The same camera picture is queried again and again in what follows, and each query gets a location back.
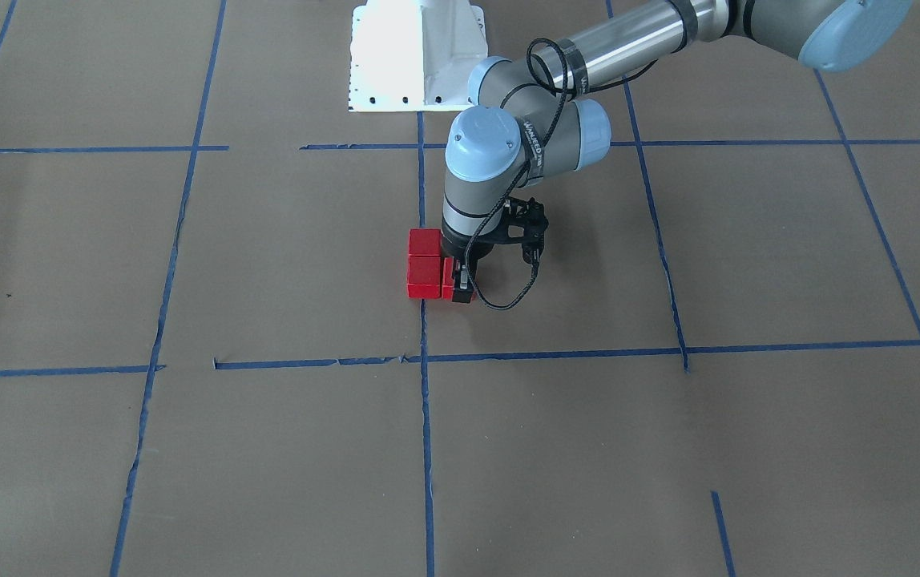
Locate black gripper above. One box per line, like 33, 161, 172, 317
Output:
441, 228, 496, 304

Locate red block moved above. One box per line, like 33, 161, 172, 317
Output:
406, 255, 444, 300
406, 228, 442, 259
441, 256, 461, 302

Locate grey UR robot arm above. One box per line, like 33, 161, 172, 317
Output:
439, 1, 911, 303

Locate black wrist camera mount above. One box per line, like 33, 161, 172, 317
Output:
495, 196, 549, 267

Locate black braided cable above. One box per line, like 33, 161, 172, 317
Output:
463, 38, 661, 312

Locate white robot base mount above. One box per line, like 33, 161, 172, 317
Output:
347, 1, 488, 113

